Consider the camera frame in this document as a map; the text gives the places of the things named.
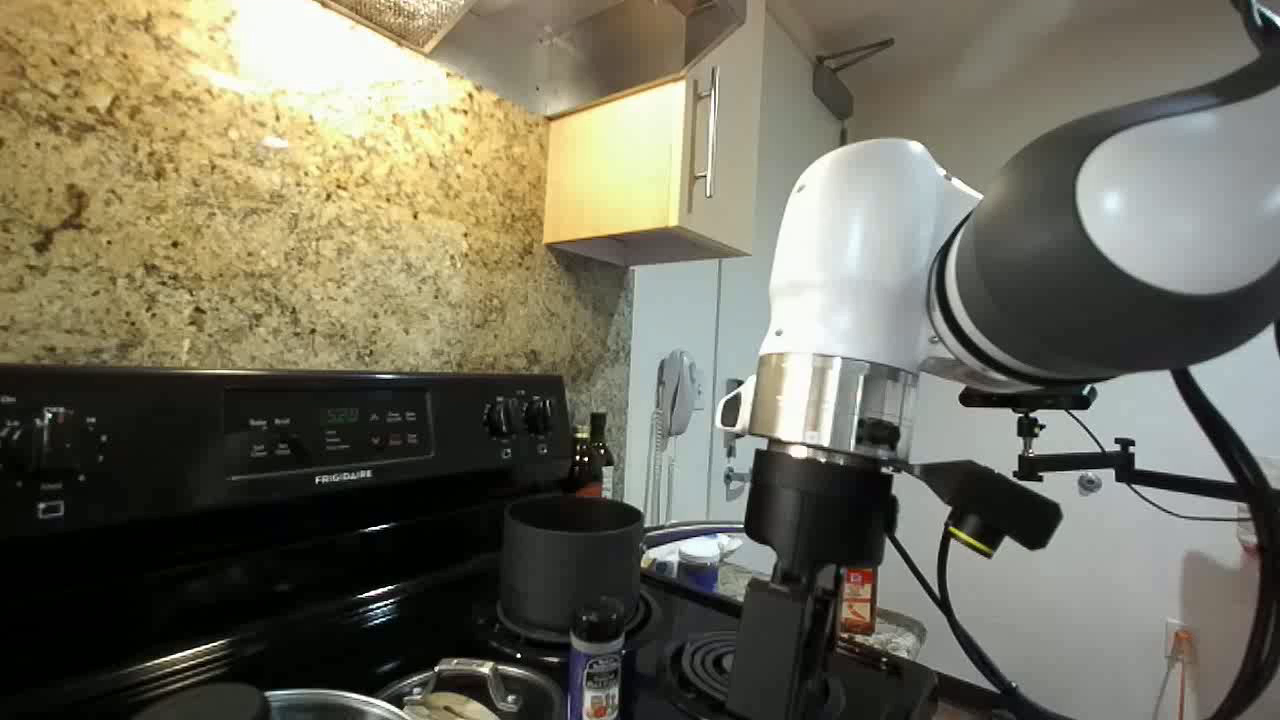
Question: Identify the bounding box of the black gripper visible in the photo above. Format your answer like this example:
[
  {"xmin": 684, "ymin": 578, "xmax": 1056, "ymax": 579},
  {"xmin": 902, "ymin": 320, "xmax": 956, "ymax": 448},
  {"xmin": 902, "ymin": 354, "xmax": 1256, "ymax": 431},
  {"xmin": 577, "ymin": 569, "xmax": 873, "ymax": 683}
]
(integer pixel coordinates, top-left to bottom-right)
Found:
[{"xmin": 723, "ymin": 445, "xmax": 900, "ymax": 720}]

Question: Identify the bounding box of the glass pot lid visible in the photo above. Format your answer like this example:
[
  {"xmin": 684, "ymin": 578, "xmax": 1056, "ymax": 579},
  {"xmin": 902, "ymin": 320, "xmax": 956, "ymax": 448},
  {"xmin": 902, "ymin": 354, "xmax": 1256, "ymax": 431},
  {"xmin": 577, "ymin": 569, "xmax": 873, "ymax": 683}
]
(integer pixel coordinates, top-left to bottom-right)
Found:
[{"xmin": 374, "ymin": 651, "xmax": 569, "ymax": 720}]

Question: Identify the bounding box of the coil stove burner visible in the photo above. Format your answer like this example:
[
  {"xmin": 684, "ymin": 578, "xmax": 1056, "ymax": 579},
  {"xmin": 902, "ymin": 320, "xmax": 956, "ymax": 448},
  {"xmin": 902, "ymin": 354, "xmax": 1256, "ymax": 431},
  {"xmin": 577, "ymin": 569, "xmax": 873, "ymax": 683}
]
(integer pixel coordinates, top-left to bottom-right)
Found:
[
  {"xmin": 484, "ymin": 585, "xmax": 667, "ymax": 673},
  {"xmin": 654, "ymin": 633, "xmax": 752, "ymax": 720}
]

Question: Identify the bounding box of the orange lid chili jar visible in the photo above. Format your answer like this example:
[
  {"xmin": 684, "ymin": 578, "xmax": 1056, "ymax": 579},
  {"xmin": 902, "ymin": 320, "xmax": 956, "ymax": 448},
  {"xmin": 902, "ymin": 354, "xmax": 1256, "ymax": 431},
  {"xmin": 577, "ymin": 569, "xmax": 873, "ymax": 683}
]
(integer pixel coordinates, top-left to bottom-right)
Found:
[{"xmin": 835, "ymin": 563, "xmax": 885, "ymax": 639}]

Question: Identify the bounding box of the dark grey open pot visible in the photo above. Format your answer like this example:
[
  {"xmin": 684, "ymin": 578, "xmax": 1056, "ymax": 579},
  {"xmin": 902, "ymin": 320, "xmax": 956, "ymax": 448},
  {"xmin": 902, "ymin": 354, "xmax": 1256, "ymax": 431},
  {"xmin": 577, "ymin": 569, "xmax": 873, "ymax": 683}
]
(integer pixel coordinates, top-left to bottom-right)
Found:
[{"xmin": 494, "ymin": 492, "xmax": 650, "ymax": 639}]

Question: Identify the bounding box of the black pot with lid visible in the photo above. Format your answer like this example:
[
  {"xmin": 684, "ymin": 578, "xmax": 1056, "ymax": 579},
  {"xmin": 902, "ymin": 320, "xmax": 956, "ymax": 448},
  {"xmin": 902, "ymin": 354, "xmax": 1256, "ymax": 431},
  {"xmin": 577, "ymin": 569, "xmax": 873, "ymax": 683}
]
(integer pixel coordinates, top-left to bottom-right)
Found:
[{"xmin": 131, "ymin": 682, "xmax": 413, "ymax": 720}]

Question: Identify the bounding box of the black electric stove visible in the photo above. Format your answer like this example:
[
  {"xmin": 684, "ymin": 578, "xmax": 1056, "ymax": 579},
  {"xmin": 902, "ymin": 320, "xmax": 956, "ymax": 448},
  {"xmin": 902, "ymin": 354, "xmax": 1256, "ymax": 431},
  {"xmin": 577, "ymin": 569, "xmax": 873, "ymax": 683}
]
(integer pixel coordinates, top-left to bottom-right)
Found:
[{"xmin": 0, "ymin": 360, "xmax": 937, "ymax": 720}]

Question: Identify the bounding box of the blue label spice bottle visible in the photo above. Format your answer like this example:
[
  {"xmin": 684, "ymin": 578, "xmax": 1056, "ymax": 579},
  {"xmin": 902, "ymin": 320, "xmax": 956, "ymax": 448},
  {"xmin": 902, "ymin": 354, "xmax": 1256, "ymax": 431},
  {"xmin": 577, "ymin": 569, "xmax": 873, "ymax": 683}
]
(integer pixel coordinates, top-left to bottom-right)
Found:
[{"xmin": 565, "ymin": 606, "xmax": 633, "ymax": 720}]

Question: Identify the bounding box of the dark sauce bottle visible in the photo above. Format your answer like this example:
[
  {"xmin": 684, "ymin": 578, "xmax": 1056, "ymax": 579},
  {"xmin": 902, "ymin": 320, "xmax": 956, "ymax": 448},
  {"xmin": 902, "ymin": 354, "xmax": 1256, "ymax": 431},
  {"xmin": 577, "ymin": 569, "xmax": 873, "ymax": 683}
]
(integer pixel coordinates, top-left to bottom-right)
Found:
[{"xmin": 565, "ymin": 407, "xmax": 621, "ymax": 504}]

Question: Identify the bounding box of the grey door closer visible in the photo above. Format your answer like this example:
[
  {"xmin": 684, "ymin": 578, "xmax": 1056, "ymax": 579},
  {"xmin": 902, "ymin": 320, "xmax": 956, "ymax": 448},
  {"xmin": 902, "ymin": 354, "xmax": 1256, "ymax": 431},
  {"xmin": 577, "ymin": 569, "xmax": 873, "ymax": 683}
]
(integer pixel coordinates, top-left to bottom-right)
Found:
[{"xmin": 810, "ymin": 37, "xmax": 900, "ymax": 127}]

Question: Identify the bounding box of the metal range hood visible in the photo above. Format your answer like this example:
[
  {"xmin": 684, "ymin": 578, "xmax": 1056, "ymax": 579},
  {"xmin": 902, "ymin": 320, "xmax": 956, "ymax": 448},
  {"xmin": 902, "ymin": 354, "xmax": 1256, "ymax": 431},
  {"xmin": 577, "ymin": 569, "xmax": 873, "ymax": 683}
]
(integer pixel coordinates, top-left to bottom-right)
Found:
[{"xmin": 317, "ymin": 0, "xmax": 752, "ymax": 119}]

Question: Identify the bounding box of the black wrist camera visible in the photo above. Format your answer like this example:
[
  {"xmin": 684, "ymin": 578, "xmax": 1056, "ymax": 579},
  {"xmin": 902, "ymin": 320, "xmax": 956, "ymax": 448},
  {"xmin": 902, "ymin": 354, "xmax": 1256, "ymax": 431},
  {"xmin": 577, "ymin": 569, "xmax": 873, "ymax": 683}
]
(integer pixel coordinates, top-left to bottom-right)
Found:
[{"xmin": 915, "ymin": 456, "xmax": 1067, "ymax": 562}]

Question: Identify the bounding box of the grey wall phone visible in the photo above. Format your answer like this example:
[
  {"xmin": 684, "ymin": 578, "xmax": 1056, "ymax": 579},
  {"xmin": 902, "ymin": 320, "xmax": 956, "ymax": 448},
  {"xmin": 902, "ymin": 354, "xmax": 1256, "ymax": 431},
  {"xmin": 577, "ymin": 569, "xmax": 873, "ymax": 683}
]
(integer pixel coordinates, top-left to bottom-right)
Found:
[{"xmin": 650, "ymin": 348, "xmax": 706, "ymax": 445}]

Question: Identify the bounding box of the black camera stand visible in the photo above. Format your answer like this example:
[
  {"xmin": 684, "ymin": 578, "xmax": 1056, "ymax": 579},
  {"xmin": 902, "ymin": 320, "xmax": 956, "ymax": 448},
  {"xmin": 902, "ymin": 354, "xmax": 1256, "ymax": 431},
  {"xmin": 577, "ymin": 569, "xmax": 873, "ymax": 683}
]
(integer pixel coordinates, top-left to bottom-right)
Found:
[{"xmin": 956, "ymin": 380, "xmax": 1280, "ymax": 510}]

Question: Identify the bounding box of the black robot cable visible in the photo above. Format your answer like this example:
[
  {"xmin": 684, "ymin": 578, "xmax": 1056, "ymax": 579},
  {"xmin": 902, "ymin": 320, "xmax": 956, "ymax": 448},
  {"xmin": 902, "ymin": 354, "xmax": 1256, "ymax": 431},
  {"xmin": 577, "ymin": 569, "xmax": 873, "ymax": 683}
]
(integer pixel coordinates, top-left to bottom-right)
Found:
[{"xmin": 879, "ymin": 363, "xmax": 1280, "ymax": 720}]

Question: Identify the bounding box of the light wood wall cabinet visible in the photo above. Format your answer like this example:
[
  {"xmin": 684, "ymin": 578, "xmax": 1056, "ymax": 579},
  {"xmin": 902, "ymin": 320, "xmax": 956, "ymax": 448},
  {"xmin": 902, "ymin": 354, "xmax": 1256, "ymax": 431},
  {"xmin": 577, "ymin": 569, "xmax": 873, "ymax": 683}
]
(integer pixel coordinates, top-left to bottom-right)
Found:
[{"xmin": 538, "ymin": 0, "xmax": 848, "ymax": 263}]

